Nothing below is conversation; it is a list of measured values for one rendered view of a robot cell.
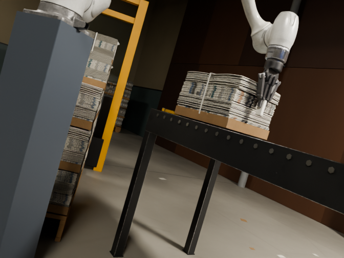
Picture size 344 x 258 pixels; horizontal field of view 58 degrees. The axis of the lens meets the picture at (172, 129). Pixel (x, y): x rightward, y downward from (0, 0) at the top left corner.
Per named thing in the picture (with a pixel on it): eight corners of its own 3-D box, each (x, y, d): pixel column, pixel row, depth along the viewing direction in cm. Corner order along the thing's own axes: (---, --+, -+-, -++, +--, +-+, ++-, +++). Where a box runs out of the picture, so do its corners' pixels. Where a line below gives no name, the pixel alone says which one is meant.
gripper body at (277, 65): (274, 64, 137) (267, 85, 138) (261, 58, 133) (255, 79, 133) (287, 65, 131) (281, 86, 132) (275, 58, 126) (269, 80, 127)
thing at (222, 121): (201, 121, 141) (203, 111, 140) (241, 132, 158) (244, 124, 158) (226, 127, 128) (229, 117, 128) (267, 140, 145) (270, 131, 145)
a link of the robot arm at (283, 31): (296, 50, 127) (281, 55, 140) (307, 13, 127) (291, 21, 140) (272, 42, 126) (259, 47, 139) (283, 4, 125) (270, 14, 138)
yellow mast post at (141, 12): (92, 170, 328) (141, -2, 320) (93, 168, 337) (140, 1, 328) (101, 172, 330) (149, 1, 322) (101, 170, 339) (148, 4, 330)
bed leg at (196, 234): (181, 250, 194) (213, 146, 191) (189, 250, 198) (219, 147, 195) (187, 255, 190) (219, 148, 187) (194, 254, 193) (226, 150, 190)
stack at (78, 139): (-20, 228, 152) (23, 64, 148) (34, 171, 265) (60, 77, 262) (61, 242, 161) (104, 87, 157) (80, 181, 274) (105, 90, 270)
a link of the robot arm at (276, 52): (263, 45, 133) (259, 58, 133) (281, 44, 125) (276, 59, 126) (276, 52, 138) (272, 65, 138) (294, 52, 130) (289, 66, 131)
